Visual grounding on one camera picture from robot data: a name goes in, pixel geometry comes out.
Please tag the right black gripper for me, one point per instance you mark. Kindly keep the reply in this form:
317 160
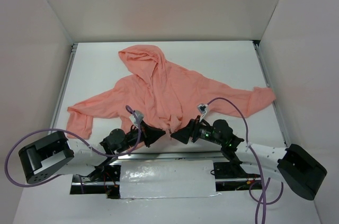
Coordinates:
192 131

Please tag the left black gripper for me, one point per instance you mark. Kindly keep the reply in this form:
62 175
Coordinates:
144 134

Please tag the salmon pink hooded jacket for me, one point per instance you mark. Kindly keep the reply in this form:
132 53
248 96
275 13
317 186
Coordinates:
166 93

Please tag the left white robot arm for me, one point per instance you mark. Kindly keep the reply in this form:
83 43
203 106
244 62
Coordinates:
54 154

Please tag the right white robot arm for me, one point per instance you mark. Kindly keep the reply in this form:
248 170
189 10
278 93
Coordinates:
291 165

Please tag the white foil-edged panel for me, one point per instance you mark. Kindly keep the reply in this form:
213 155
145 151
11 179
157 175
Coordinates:
167 179

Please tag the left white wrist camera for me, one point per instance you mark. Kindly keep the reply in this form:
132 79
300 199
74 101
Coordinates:
136 118

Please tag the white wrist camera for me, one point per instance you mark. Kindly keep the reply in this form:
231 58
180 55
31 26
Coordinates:
136 118
203 109

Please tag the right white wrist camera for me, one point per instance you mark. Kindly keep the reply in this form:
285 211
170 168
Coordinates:
203 109

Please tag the aluminium table frame rail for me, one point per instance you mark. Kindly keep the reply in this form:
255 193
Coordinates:
96 67

